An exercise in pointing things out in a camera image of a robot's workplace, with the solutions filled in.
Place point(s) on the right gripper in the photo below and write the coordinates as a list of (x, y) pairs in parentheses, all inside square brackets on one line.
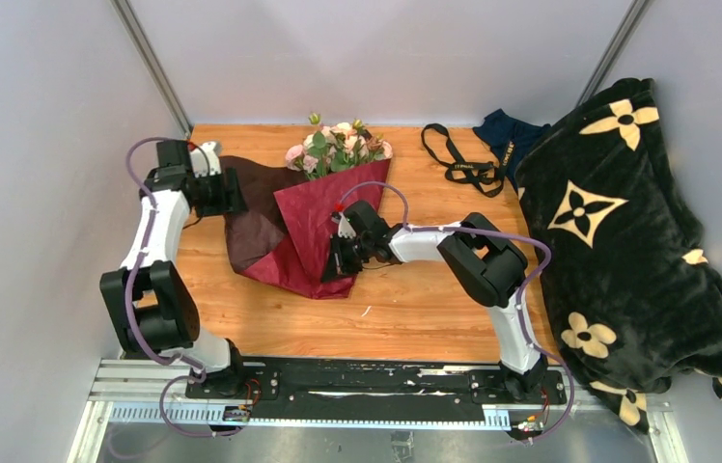
[(334, 269)]

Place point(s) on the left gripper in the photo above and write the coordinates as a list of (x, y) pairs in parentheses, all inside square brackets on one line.
[(232, 201)]

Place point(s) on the dark red wrapping paper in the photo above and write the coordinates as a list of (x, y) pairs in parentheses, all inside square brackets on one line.
[(282, 237)]

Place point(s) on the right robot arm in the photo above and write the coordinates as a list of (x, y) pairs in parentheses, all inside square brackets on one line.
[(487, 265)]

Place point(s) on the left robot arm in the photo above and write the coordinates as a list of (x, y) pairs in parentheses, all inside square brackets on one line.
[(151, 309)]

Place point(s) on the black blanket with cream flowers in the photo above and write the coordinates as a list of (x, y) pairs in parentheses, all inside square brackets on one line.
[(629, 293)]

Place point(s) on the dark blue cloth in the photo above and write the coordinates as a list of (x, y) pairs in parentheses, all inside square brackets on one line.
[(510, 140)]

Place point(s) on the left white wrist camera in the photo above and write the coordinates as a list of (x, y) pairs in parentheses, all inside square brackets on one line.
[(205, 159)]

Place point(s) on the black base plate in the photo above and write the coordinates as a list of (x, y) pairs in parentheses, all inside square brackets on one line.
[(363, 390)]

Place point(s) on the aluminium rail frame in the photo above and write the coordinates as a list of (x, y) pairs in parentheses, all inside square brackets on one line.
[(137, 411)]

